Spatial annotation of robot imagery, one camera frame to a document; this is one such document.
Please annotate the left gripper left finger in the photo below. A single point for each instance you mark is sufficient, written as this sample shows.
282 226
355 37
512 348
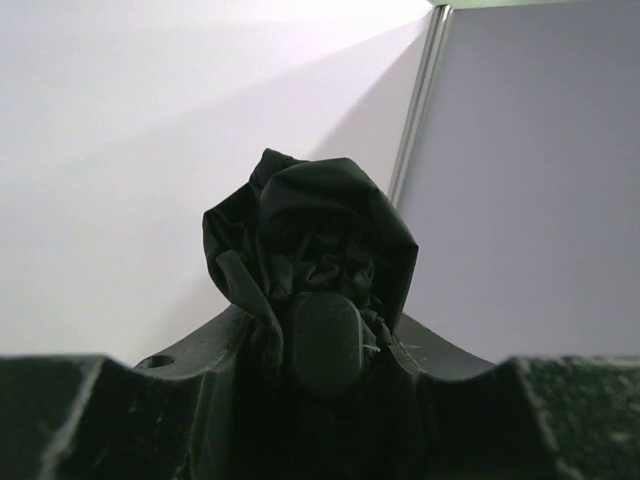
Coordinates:
91 417

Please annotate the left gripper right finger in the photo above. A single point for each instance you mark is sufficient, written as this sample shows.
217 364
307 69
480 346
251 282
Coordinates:
527 417

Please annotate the black folding umbrella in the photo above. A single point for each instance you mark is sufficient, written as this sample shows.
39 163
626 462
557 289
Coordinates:
319 260

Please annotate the right aluminium frame post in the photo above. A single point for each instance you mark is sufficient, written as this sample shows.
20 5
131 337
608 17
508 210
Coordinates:
436 34

